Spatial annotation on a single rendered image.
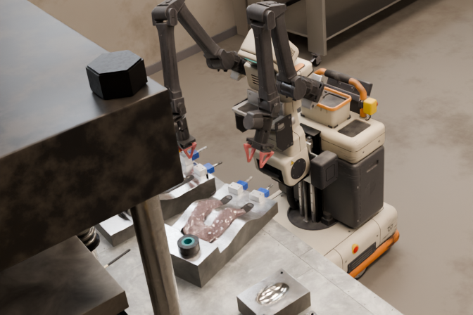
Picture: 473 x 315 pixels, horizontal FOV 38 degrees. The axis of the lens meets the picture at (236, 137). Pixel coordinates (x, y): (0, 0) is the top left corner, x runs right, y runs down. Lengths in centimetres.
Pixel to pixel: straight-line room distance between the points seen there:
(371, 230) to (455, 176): 102
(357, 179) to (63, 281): 201
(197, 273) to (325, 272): 46
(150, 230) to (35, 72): 37
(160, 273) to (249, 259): 120
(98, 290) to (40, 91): 47
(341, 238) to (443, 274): 58
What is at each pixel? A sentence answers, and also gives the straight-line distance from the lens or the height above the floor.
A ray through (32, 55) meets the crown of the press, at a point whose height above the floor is 200.
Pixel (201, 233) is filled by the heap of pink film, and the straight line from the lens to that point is 261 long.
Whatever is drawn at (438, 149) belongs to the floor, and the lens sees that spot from 465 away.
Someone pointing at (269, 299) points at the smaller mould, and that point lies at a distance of 239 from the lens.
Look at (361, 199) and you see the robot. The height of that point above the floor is 47.
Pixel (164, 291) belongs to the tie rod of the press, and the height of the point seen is 154.
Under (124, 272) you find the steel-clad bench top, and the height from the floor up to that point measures 80.
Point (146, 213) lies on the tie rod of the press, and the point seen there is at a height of 175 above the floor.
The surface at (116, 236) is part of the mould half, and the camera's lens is 277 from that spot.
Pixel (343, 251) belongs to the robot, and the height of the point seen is 27.
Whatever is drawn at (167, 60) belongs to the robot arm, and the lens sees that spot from 282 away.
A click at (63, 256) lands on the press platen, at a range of 162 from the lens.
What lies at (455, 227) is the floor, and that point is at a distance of 402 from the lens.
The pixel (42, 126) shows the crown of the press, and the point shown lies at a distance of 116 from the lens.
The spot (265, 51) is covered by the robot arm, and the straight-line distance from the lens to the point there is 258.
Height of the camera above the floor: 254
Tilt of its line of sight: 32 degrees down
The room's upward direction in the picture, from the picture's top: 7 degrees counter-clockwise
